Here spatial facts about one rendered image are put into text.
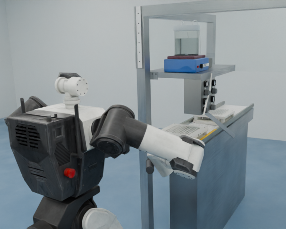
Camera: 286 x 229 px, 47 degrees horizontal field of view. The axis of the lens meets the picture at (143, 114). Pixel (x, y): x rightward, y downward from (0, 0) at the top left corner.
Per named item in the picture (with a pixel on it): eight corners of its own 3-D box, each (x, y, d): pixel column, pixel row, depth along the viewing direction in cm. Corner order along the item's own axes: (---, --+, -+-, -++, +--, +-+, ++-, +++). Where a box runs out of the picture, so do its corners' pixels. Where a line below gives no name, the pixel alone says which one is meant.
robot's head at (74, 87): (76, 103, 115) (75, 78, 113) (56, 101, 120) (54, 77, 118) (89, 100, 121) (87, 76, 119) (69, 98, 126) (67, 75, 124)
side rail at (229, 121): (196, 149, 189) (196, 143, 189) (193, 148, 190) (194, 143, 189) (253, 106, 298) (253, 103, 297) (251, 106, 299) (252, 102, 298)
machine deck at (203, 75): (201, 81, 177) (201, 73, 176) (141, 78, 197) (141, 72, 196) (235, 70, 228) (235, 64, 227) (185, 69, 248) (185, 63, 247)
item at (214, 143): (197, 166, 194) (197, 150, 191) (155, 157, 209) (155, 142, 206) (253, 118, 301) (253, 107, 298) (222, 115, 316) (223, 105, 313)
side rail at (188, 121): (155, 142, 203) (155, 137, 203) (153, 141, 204) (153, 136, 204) (224, 104, 312) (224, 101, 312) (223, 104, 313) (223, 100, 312)
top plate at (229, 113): (224, 119, 235) (224, 116, 235) (193, 116, 248) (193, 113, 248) (234, 112, 255) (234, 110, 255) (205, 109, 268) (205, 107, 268)
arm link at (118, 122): (140, 146, 102) (100, 130, 100) (133, 160, 109) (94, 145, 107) (149, 118, 109) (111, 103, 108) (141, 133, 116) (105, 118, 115)
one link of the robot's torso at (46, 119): (71, 222, 102) (62, 111, 94) (4, 197, 120) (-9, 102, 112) (126, 186, 127) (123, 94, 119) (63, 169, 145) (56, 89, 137)
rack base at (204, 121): (224, 126, 237) (224, 122, 236) (193, 122, 249) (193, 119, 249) (234, 118, 257) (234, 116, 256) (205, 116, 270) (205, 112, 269)
